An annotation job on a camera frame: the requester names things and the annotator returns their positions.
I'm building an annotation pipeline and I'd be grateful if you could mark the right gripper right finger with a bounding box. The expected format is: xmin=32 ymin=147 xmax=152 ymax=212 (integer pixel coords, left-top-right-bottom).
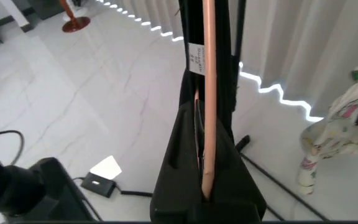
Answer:
xmin=197 ymin=119 xmax=267 ymax=222

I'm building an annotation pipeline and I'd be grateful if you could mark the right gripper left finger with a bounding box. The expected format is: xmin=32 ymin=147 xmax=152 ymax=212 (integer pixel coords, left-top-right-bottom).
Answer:
xmin=150 ymin=100 xmax=204 ymax=222

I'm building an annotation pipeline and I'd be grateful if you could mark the pink clothes hanger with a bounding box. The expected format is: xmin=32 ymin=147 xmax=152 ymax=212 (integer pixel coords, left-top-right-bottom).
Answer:
xmin=193 ymin=0 xmax=218 ymax=200

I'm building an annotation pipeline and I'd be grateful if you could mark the cream printed garment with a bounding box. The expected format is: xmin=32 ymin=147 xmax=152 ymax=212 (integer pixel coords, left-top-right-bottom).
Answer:
xmin=296 ymin=58 xmax=358 ymax=196

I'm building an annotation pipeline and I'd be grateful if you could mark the black garment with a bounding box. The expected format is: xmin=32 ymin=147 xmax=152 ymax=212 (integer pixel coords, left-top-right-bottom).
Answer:
xmin=177 ymin=0 xmax=241 ymax=139

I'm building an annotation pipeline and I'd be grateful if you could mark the black clothes rack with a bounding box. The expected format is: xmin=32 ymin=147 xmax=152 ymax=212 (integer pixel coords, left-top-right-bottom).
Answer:
xmin=232 ymin=0 xmax=329 ymax=222

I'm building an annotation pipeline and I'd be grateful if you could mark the white curtain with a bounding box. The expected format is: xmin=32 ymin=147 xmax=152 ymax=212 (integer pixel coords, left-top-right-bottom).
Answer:
xmin=96 ymin=0 xmax=358 ymax=123

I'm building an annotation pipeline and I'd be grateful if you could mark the black cable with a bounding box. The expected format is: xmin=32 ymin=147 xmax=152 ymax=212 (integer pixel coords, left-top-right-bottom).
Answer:
xmin=0 ymin=129 xmax=25 ymax=166
xmin=71 ymin=176 xmax=154 ymax=198

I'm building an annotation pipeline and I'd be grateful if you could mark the red pedestal stand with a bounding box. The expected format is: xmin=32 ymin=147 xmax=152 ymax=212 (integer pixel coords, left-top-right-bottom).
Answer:
xmin=58 ymin=0 xmax=91 ymax=34

